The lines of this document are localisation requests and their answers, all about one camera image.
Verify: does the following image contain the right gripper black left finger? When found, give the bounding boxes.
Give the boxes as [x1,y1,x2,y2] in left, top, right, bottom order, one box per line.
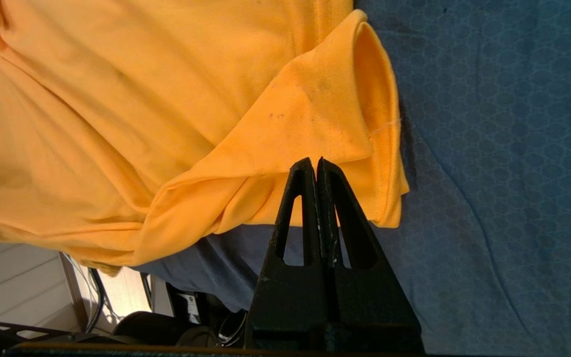
[244,158,328,328]

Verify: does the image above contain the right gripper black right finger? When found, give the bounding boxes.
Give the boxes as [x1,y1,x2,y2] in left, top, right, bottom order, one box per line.
[317,157,417,328]

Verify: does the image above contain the yellow polo shirt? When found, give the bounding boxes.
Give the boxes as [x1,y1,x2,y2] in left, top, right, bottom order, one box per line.
[0,0,410,271]

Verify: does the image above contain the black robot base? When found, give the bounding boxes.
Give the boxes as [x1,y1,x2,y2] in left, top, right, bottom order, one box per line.
[112,283,249,348]

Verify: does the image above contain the bed with blue sheet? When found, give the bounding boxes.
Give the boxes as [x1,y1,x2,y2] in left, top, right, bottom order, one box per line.
[132,0,571,357]

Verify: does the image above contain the black cable bundle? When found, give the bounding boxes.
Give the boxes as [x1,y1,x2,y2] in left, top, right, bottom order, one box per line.
[86,268,107,333]

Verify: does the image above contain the grey upright post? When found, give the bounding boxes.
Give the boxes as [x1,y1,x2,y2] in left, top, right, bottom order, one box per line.
[60,252,89,330]

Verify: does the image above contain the black metal bracket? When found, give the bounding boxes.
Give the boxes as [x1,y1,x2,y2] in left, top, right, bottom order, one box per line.
[0,321,93,348]

